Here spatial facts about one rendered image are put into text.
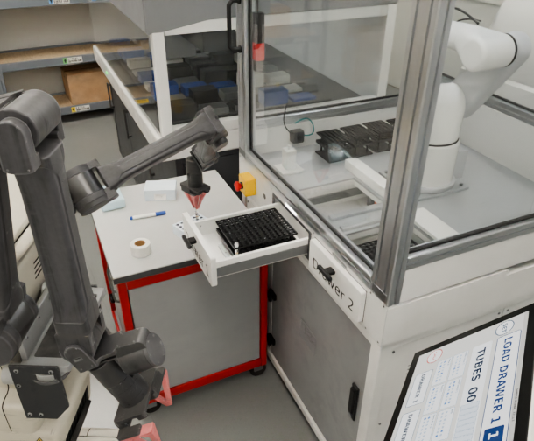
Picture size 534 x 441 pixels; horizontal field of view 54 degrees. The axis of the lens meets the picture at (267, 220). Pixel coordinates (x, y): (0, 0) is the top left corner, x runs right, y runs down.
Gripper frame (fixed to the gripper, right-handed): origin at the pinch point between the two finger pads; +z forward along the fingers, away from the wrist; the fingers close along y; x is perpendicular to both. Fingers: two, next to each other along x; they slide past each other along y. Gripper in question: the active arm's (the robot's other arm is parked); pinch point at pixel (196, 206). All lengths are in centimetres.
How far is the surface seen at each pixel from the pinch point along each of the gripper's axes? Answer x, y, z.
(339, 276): 4, -68, -6
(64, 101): -119, 332, 71
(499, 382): 36, -121, -30
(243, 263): 14.5, -39.2, -1.3
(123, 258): 31.0, 3.1, 9.5
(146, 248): 24.6, -1.7, 6.2
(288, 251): 0.2, -45.2, -1.8
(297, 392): -10, -45, 74
